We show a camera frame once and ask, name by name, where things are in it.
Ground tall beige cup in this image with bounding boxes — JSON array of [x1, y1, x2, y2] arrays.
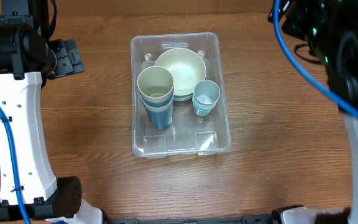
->
[[137, 66, 174, 103], [142, 101, 173, 113]]

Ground tall dark blue cup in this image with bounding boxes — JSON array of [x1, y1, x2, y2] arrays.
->
[[145, 107, 173, 129], [141, 95, 173, 108]]

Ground small grey cup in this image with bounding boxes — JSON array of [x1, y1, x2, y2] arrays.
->
[[193, 80, 220, 106]]

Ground small light blue cup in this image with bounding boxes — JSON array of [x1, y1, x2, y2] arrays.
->
[[193, 106, 212, 116]]

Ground small pink cup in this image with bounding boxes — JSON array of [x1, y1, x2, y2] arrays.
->
[[192, 97, 216, 111]]

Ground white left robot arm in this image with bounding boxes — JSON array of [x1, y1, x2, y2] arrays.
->
[[0, 0, 109, 223]]

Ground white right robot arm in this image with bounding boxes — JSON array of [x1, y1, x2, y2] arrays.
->
[[268, 0, 358, 223]]

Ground beige bowl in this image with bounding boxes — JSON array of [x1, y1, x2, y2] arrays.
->
[[155, 48, 207, 95]]

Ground blue-rimmed bowl underneath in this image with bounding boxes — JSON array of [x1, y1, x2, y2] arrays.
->
[[173, 93, 193, 101]]

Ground clear plastic storage bin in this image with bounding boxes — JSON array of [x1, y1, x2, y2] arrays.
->
[[131, 32, 231, 159]]

